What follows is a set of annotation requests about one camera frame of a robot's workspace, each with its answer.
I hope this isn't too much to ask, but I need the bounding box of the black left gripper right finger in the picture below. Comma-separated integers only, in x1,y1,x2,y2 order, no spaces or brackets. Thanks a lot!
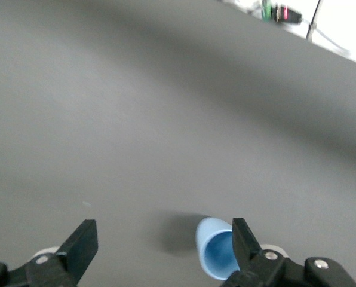
219,218,356,287

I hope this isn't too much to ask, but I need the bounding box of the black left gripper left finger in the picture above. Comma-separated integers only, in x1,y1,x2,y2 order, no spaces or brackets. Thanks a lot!
0,219,99,287

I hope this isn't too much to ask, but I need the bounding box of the light blue plastic cup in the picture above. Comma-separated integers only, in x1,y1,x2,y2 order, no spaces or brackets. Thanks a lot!
195,217,241,281

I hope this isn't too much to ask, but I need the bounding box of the dark grey table mat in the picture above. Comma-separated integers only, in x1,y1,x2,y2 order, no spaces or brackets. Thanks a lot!
0,0,356,287

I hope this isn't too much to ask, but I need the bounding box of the green black connector device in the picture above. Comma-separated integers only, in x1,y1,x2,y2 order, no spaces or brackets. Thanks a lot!
260,0,303,24

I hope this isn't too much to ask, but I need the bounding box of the thin black cable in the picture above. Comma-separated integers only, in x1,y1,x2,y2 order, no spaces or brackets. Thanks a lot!
305,0,323,41

